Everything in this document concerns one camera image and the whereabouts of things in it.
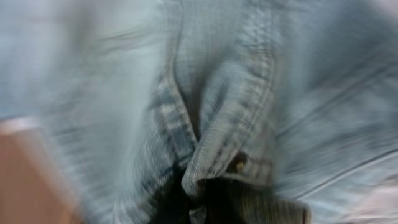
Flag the beige pink shorts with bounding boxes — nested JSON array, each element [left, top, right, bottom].
[[0, 0, 398, 224]]

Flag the light blue denim shorts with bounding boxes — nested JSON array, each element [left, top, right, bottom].
[[0, 0, 398, 224]]

